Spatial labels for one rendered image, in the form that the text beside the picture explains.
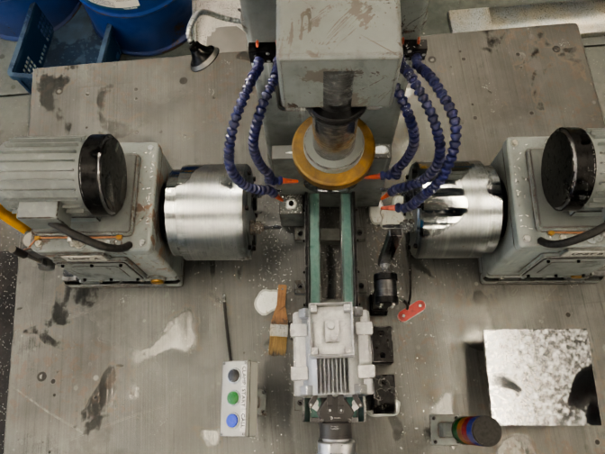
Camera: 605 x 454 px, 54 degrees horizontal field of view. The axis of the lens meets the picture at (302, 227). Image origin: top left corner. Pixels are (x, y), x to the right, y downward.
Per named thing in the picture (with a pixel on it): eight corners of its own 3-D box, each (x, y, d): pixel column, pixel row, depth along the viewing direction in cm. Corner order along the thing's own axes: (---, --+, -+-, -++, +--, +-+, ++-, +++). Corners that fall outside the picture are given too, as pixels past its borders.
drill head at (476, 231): (374, 184, 169) (383, 145, 145) (518, 182, 168) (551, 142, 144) (377, 269, 161) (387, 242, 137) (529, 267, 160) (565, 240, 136)
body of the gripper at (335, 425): (355, 440, 131) (354, 397, 133) (317, 440, 132) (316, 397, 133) (353, 436, 139) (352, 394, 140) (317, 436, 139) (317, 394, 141)
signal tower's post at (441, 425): (428, 413, 160) (465, 410, 120) (458, 413, 159) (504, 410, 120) (431, 445, 157) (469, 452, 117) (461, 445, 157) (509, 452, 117)
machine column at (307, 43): (269, 86, 193) (224, -214, 103) (383, 84, 192) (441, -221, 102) (266, 246, 176) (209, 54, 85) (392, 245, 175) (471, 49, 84)
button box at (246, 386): (233, 362, 145) (221, 360, 141) (258, 361, 142) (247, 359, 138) (230, 436, 140) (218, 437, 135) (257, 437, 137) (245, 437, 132)
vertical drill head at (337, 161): (294, 140, 144) (283, 5, 98) (368, 139, 143) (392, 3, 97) (293, 209, 138) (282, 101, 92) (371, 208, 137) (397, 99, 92)
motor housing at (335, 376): (295, 320, 157) (289, 306, 139) (367, 318, 156) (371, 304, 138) (296, 398, 150) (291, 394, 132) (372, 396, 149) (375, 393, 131)
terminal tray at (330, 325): (308, 309, 142) (306, 303, 135) (352, 307, 142) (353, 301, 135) (310, 359, 138) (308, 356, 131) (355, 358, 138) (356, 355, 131)
